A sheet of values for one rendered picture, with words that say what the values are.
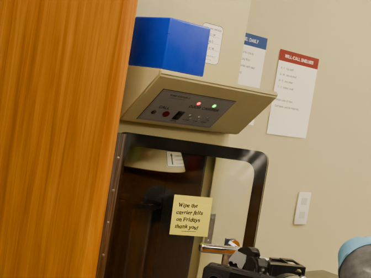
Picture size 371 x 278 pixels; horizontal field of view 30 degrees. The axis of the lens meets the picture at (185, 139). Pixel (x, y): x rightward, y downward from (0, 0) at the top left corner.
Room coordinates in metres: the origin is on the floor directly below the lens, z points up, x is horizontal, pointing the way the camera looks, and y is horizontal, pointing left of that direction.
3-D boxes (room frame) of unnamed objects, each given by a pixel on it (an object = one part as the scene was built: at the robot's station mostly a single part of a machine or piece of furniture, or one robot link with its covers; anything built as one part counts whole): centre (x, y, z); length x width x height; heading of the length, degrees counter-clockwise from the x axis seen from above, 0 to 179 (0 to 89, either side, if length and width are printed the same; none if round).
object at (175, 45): (1.26, 0.06, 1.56); 0.10 x 0.10 x 0.09; 44
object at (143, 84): (1.33, -0.02, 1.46); 0.32 x 0.12 x 0.10; 134
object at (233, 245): (1.29, -0.10, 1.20); 0.10 x 0.05 x 0.03; 106
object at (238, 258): (1.16, -0.14, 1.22); 0.09 x 0.06 x 0.03; 17
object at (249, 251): (1.11, -0.14, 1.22); 0.09 x 0.02 x 0.05; 17
